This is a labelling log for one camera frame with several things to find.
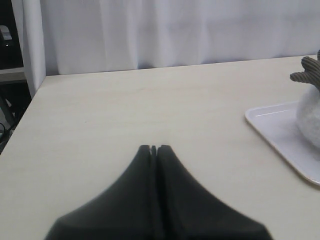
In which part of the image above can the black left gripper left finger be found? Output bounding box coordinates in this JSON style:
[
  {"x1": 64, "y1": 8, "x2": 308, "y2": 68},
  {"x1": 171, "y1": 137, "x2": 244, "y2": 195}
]
[{"x1": 46, "y1": 145, "x2": 157, "y2": 240}]

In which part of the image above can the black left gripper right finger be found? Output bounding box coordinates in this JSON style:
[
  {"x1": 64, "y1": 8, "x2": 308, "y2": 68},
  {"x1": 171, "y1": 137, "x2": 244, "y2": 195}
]
[{"x1": 157, "y1": 145, "x2": 272, "y2": 240}]

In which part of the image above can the white fluffy plush toy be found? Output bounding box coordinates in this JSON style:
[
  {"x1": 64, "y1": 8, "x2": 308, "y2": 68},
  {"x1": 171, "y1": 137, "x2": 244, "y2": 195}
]
[{"x1": 289, "y1": 52, "x2": 320, "y2": 149}]

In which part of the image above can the white plastic tray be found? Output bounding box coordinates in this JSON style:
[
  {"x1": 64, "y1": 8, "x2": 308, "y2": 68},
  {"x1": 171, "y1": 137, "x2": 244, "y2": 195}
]
[{"x1": 244, "y1": 101, "x2": 320, "y2": 186}]

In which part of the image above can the dark shelf rack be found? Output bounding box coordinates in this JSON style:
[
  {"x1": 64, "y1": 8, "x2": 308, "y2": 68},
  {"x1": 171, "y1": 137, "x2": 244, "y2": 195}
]
[{"x1": 0, "y1": 0, "x2": 32, "y2": 151}]

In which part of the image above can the white backdrop curtain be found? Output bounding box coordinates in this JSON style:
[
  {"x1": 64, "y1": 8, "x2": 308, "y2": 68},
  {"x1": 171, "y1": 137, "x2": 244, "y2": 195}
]
[{"x1": 12, "y1": 0, "x2": 320, "y2": 95}]

